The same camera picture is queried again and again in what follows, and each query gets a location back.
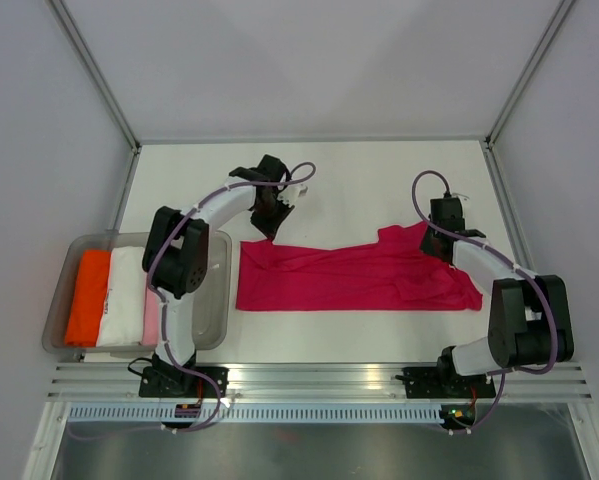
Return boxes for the left aluminium frame post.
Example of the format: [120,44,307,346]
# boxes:
[46,0,141,153]

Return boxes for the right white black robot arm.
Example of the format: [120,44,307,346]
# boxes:
[420,193,575,395]

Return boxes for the clear plastic bin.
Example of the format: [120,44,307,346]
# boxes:
[42,231,232,359]

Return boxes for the magenta t shirt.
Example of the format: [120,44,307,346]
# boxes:
[236,222,483,312]

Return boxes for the white slotted cable duct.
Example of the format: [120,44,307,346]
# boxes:
[69,403,443,424]

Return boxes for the aluminium frame post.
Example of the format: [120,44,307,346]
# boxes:
[484,0,578,150]
[46,0,141,153]

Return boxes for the orange rolled t shirt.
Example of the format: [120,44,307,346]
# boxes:
[64,249,111,347]

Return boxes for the aluminium mounting rail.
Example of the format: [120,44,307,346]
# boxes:
[45,362,592,403]

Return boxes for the right aluminium frame post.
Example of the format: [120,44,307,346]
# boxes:
[484,0,578,150]

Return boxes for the white rolled t shirt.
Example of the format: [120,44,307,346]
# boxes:
[96,246,146,347]

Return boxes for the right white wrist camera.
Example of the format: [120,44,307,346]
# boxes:
[452,193,470,206]

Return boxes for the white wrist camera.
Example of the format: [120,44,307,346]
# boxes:
[277,183,308,207]
[452,193,470,206]

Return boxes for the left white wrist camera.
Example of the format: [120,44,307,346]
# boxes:
[277,183,308,207]

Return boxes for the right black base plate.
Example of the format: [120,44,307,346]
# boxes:
[395,367,496,400]

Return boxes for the pink rolled t shirt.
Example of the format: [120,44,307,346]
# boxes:
[141,289,160,346]

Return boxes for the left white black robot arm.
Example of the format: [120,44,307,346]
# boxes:
[142,155,305,396]

